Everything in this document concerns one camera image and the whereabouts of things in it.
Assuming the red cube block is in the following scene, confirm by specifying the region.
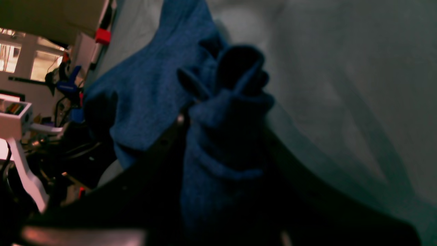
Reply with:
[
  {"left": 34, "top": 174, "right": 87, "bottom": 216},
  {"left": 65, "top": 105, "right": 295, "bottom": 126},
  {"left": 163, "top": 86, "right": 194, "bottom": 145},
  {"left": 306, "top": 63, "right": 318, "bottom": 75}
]
[{"left": 94, "top": 28, "right": 111, "bottom": 45}]

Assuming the blue t-shirt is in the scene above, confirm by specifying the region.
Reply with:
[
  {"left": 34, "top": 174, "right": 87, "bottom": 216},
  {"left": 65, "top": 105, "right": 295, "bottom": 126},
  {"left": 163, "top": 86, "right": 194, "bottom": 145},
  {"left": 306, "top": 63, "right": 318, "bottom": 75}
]
[{"left": 83, "top": 0, "right": 274, "bottom": 239}]

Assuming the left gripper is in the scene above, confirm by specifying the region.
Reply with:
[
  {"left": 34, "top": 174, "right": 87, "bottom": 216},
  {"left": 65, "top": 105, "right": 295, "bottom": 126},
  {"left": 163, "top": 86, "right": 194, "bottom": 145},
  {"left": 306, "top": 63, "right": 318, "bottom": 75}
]
[{"left": 0, "top": 123, "right": 65, "bottom": 213}]

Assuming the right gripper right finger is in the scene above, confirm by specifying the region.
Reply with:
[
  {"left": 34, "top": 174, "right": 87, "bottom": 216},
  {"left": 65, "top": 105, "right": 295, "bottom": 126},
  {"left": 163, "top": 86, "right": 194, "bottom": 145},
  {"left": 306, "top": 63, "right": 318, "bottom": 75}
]
[{"left": 263, "top": 130, "right": 421, "bottom": 246}]

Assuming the light blue table cloth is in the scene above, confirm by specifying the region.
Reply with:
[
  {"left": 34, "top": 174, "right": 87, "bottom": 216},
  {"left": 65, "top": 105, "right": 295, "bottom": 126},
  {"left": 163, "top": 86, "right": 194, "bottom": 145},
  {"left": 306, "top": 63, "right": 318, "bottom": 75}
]
[{"left": 85, "top": 0, "right": 437, "bottom": 246}]

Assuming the blue orange bottom clamp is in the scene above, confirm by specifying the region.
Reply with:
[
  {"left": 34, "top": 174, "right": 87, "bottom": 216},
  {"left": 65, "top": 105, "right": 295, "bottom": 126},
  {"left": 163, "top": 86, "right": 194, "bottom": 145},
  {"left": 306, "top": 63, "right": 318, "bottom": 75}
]
[{"left": 45, "top": 61, "right": 83, "bottom": 127}]

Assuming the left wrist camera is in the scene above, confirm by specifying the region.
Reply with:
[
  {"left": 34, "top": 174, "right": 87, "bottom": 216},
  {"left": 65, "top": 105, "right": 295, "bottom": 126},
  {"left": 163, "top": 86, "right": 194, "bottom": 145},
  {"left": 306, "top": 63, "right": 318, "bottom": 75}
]
[{"left": 0, "top": 99, "right": 33, "bottom": 140}]

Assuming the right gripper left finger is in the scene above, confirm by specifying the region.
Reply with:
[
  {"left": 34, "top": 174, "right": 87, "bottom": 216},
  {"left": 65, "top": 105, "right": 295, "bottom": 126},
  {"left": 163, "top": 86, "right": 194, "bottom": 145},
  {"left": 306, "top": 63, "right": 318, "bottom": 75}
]
[{"left": 20, "top": 113, "right": 190, "bottom": 246}]

